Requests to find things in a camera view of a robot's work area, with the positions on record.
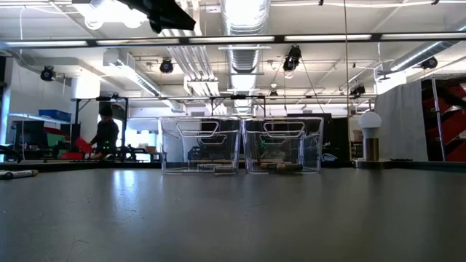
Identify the white round ceiling duct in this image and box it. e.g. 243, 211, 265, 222
71, 0, 149, 31

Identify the white wall shelf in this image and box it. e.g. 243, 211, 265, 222
7, 112, 73, 125

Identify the clear plastic bin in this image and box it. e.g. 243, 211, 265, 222
242, 116, 325, 174
159, 116, 242, 174

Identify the white bulb brass lamp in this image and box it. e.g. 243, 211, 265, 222
352, 111, 392, 169

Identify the silver spiral ventilation duct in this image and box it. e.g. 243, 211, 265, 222
218, 0, 272, 114
389, 21, 466, 72

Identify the blue storage crate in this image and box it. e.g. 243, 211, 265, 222
38, 108, 73, 123

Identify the black distant monitor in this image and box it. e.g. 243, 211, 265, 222
287, 112, 352, 163

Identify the black ceiling spotlight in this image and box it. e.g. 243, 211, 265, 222
159, 57, 175, 74
349, 84, 367, 98
283, 44, 303, 73
420, 56, 439, 70
39, 65, 56, 82

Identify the red shelf bin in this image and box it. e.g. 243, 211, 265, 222
444, 140, 466, 163
425, 110, 466, 145
436, 82, 466, 112

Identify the white rectangular ceiling duct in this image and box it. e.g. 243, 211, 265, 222
103, 49, 183, 112

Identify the black curved cable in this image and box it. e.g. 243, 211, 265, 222
0, 144, 23, 164

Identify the red bag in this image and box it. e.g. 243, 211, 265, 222
74, 137, 94, 154

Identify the metal rack upright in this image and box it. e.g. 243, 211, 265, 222
430, 76, 447, 162

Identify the person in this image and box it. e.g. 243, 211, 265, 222
89, 105, 120, 160

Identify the green box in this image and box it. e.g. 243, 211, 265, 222
45, 132, 67, 147

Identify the black distant workstation frame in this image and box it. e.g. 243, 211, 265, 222
71, 94, 269, 161

